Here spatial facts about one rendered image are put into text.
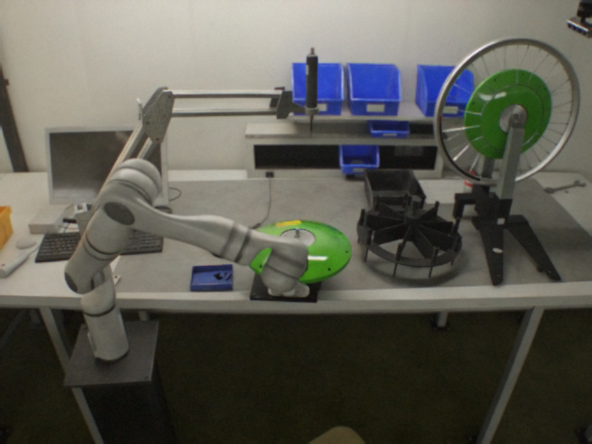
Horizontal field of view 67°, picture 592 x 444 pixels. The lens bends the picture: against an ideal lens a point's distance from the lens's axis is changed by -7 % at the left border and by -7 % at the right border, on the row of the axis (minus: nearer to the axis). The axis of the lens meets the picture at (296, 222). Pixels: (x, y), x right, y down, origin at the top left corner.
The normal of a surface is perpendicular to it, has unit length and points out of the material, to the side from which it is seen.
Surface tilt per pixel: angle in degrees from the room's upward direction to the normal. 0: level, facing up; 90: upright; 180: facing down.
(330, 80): 90
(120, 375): 0
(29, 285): 0
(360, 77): 90
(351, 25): 90
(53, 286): 0
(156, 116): 90
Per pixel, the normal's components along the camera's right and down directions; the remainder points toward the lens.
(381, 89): 0.00, 0.51
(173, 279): 0.00, -0.86
